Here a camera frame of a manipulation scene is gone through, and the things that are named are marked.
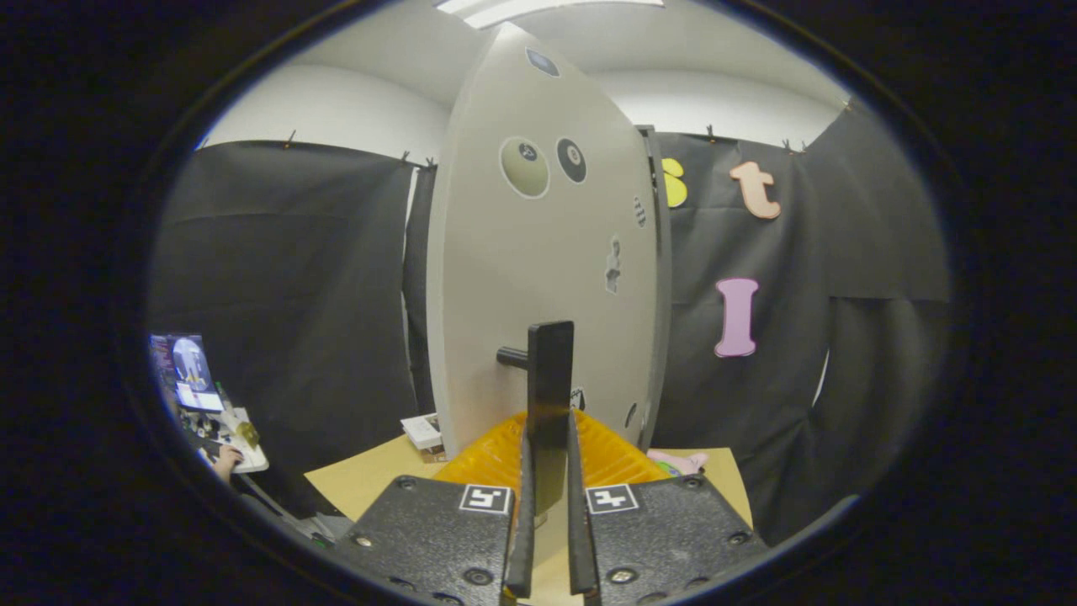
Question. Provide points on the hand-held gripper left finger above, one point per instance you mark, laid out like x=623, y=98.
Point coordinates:
x=523, y=539

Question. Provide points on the pink and green plush toy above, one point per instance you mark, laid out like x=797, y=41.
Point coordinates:
x=681, y=463

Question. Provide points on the brown book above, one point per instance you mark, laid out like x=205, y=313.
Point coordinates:
x=434, y=455

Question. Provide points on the long ceiling light panel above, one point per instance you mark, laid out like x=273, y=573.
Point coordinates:
x=505, y=10

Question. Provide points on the grey shoe cabinet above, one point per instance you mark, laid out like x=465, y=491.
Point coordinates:
x=665, y=252

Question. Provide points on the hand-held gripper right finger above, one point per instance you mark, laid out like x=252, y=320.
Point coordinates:
x=580, y=547

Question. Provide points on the black backdrop cloth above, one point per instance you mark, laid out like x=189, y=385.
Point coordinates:
x=294, y=278

